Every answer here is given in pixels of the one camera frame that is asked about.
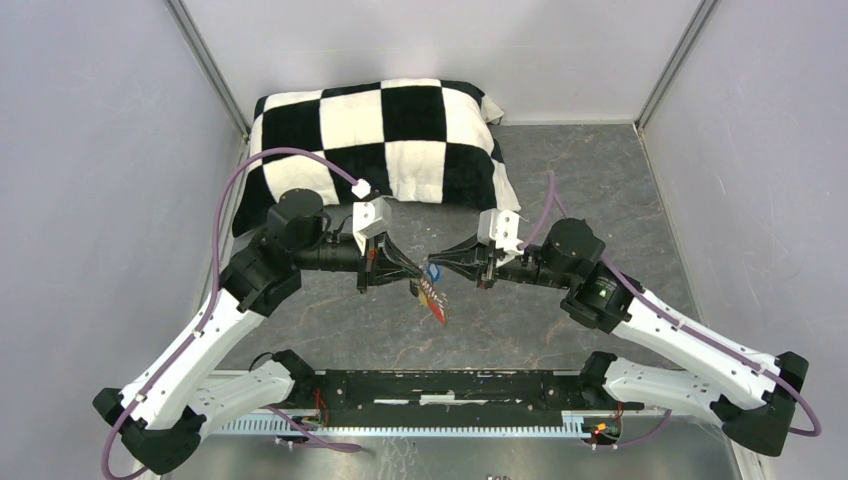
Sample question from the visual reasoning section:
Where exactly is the corner aluminium profile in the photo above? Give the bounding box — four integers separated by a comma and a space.
633, 0, 720, 137
164, 0, 250, 140

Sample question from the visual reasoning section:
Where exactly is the left corner aluminium profile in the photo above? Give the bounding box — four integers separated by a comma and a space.
164, 0, 250, 140

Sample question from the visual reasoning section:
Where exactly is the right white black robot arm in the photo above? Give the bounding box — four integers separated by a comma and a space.
428, 210, 809, 457

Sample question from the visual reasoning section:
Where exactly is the white toothed cable duct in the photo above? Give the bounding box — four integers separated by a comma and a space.
214, 411, 602, 440

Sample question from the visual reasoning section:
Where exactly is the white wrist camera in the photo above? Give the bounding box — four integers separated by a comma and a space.
476, 209, 524, 256
351, 179, 391, 256

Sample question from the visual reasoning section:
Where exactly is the black white checkered pillow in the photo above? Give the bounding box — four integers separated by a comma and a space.
231, 79, 521, 237

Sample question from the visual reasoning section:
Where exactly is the blue headed key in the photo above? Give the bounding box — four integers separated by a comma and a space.
426, 263, 442, 282

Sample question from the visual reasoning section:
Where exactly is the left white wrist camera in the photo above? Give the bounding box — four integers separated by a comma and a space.
351, 179, 391, 256

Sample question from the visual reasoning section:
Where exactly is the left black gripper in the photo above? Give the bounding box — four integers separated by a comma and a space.
295, 230, 423, 294

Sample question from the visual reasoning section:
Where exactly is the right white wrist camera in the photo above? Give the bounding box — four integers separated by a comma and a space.
476, 209, 524, 256

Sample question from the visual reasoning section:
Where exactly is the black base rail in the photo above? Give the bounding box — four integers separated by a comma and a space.
281, 370, 644, 428

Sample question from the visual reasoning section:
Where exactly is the right corner aluminium profile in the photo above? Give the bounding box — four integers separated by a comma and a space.
633, 0, 720, 137

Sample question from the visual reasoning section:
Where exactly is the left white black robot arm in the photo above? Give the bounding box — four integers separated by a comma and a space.
93, 189, 428, 475

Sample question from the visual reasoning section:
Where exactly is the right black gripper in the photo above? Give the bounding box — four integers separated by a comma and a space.
429, 228, 574, 289

